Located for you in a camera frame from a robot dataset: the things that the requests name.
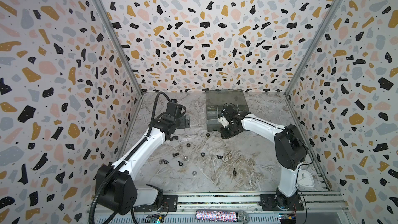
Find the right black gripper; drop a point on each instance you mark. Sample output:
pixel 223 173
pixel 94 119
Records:
pixel 226 130

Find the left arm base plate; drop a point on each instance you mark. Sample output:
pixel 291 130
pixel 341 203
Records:
pixel 164 203

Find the aluminium front rail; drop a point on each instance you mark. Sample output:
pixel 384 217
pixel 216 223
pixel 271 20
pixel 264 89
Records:
pixel 252 207

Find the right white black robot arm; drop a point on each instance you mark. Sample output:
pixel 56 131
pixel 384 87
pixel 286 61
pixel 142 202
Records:
pixel 290 148

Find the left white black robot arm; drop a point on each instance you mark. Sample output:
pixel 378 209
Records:
pixel 114 184

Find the white square clock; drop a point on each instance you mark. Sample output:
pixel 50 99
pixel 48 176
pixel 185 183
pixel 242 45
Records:
pixel 305 179

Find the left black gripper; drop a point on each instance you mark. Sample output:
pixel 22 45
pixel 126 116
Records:
pixel 183 123

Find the black bolts pair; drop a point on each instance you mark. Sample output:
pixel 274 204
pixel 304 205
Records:
pixel 174 138

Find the corner aluminium post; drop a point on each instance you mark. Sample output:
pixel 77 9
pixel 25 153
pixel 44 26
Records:
pixel 313 44
pixel 117 45

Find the glitter handheld microphone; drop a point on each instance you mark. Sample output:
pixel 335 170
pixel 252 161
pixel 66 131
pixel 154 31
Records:
pixel 223 216

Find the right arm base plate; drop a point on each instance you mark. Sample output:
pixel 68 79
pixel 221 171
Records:
pixel 275 202

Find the left corner aluminium post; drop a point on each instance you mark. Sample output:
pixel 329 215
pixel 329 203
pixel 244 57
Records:
pixel 117 45

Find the right corner aluminium post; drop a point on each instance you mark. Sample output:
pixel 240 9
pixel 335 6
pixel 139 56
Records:
pixel 313 44

